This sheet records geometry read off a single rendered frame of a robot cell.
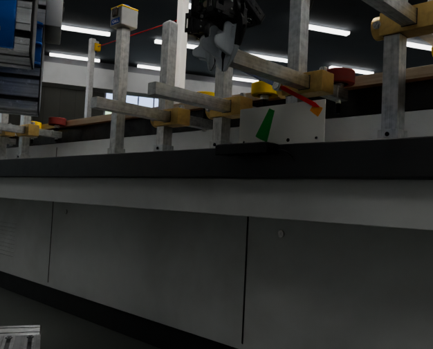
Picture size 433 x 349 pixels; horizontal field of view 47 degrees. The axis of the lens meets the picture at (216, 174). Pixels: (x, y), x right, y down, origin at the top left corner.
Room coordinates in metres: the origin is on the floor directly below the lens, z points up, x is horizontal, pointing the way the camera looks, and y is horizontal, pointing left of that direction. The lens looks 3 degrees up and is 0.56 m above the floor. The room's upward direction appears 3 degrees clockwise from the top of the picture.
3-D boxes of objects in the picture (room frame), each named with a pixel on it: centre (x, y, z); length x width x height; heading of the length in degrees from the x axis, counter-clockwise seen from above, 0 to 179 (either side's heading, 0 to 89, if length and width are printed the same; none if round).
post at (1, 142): (2.45, 1.06, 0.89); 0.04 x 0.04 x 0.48; 45
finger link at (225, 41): (0.95, 0.00, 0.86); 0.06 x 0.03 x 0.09; 135
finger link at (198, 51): (1.31, 0.05, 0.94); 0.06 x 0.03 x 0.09; 65
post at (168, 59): (1.57, 0.17, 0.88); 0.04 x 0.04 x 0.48; 45
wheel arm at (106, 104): (1.49, 0.19, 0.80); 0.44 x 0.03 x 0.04; 135
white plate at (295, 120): (1.22, -0.15, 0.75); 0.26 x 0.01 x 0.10; 45
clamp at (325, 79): (1.20, -0.20, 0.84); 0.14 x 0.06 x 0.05; 45
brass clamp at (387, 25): (1.02, -0.38, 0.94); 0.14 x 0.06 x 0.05; 45
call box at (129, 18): (1.75, 0.35, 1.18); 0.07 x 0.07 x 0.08; 45
